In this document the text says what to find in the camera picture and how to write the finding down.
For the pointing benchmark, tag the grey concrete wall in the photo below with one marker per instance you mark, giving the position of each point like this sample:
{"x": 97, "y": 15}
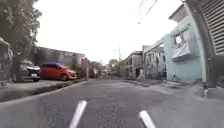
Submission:
{"x": 56, "y": 56}

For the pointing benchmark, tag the grey asphalt road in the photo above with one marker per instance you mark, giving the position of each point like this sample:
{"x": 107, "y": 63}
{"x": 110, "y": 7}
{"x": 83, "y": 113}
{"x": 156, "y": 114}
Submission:
{"x": 113, "y": 100}

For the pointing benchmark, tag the dark grey car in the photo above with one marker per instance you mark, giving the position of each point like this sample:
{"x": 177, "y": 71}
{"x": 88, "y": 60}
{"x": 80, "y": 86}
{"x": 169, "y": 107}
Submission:
{"x": 25, "y": 71}

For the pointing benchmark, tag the robot's own part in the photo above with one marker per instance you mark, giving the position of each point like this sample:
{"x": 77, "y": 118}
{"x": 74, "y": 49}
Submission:
{"x": 147, "y": 119}
{"x": 77, "y": 114}

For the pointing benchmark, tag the large green tree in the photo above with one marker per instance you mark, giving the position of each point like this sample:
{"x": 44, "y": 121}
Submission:
{"x": 16, "y": 23}

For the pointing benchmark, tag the row of buildings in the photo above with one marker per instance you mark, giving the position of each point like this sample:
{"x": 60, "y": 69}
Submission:
{"x": 140, "y": 64}

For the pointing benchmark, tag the red car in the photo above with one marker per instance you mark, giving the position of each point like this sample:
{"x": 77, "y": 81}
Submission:
{"x": 56, "y": 71}

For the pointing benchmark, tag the pale green building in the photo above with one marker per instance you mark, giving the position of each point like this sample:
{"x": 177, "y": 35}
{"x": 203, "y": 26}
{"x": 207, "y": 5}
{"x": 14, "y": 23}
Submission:
{"x": 184, "y": 50}

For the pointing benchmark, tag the grey concrete kerb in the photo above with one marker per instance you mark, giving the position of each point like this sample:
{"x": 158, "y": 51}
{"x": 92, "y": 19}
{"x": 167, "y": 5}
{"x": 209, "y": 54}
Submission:
{"x": 36, "y": 90}

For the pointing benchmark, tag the utility pole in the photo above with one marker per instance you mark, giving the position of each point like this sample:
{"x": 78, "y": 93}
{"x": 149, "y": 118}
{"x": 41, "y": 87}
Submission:
{"x": 119, "y": 56}

